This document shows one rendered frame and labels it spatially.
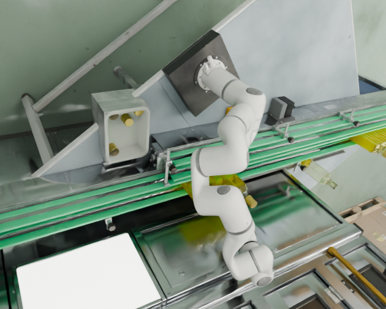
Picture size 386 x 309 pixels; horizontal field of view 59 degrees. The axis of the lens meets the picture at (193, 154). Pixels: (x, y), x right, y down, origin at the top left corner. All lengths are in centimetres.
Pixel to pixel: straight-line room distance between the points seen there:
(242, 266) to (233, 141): 40
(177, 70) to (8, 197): 75
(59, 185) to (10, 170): 52
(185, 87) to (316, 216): 86
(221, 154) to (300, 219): 83
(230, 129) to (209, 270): 59
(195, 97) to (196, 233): 55
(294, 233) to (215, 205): 72
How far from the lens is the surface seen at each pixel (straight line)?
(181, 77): 134
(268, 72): 169
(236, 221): 97
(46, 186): 138
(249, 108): 109
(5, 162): 191
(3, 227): 129
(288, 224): 164
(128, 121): 132
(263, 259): 111
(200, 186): 98
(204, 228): 146
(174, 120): 149
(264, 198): 173
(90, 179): 138
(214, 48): 137
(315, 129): 181
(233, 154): 92
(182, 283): 129
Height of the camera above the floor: 188
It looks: 43 degrees down
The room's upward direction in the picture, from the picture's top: 138 degrees clockwise
